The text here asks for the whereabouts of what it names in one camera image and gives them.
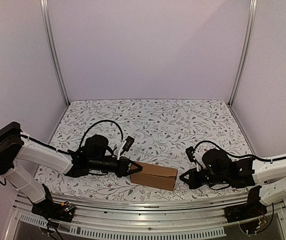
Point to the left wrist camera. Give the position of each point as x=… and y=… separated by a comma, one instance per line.
x=124, y=147

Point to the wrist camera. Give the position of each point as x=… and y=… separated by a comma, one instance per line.
x=190, y=154
x=124, y=147

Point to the aluminium frame post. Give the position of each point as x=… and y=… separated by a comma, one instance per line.
x=245, y=50
x=53, y=52

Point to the left aluminium frame post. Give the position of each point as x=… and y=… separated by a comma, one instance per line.
x=53, y=52

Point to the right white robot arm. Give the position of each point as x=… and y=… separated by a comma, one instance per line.
x=266, y=177

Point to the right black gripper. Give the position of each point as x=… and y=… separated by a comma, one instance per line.
x=195, y=179

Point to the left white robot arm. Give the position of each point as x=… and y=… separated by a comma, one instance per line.
x=93, y=154

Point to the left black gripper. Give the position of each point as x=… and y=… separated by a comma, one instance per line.
x=122, y=169

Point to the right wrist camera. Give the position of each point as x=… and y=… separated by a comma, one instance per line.
x=190, y=154

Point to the brown cardboard box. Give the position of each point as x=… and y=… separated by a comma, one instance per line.
x=155, y=176

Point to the front aluminium rail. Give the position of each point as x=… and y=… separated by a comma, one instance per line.
x=198, y=219

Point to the right aluminium frame post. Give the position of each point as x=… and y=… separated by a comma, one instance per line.
x=245, y=50

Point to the floral patterned table mat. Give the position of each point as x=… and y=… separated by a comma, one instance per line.
x=162, y=130

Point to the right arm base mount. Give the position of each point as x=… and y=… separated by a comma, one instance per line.
x=252, y=208

